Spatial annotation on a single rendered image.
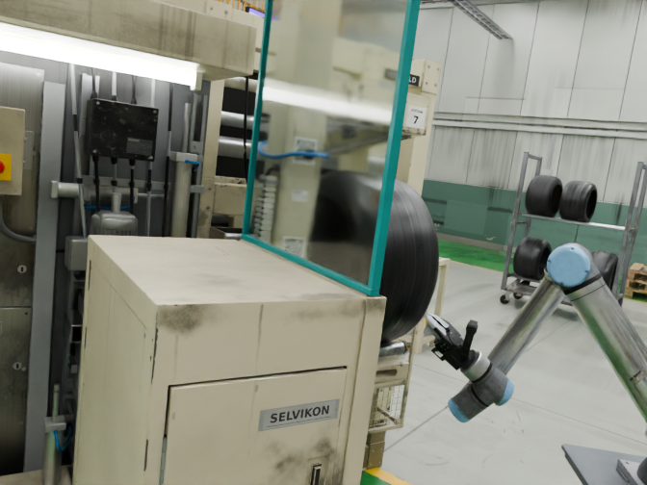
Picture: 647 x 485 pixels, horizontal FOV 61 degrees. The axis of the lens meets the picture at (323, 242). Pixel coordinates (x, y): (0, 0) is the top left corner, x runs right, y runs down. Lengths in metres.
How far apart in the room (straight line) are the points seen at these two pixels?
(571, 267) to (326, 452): 1.00
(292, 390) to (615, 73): 12.55
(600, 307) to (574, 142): 11.41
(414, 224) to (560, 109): 11.67
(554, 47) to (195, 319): 13.02
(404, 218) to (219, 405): 0.97
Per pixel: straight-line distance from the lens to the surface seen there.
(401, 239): 1.64
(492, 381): 1.88
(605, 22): 13.50
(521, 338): 1.97
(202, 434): 0.88
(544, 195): 7.23
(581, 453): 2.25
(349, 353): 0.96
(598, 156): 12.99
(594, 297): 1.76
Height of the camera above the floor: 1.48
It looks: 8 degrees down
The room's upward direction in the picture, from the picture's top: 7 degrees clockwise
